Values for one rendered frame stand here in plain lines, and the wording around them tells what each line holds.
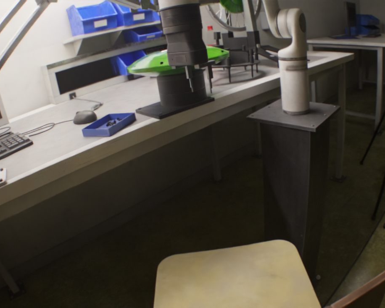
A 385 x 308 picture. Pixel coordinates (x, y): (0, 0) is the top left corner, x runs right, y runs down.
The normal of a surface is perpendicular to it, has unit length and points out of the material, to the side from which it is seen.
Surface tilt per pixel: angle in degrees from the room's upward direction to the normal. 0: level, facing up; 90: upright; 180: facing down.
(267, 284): 0
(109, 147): 90
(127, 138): 90
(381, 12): 90
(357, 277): 0
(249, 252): 0
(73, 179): 90
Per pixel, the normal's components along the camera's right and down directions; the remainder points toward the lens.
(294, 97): -0.34, 0.43
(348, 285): -0.14, -0.90
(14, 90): 0.65, 0.22
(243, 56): -0.66, 0.36
